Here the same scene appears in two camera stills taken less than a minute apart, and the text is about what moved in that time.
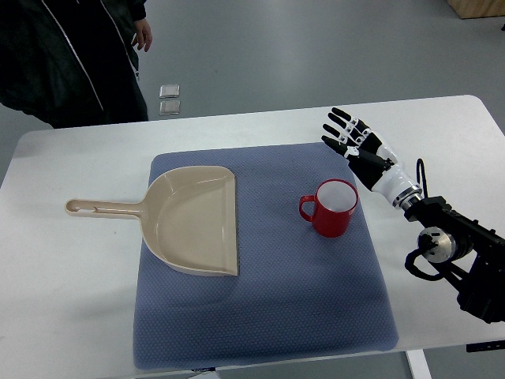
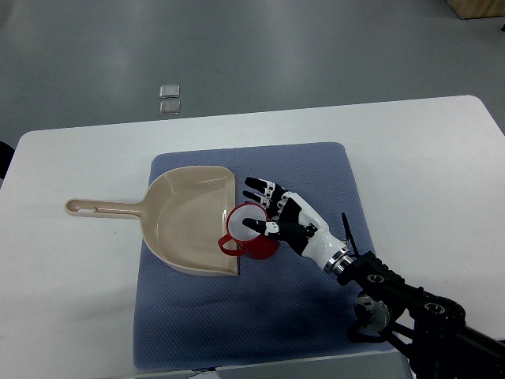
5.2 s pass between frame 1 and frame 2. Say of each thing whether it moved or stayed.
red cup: moved
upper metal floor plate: stayed
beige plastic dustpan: stayed
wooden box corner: stayed
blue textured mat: stayed
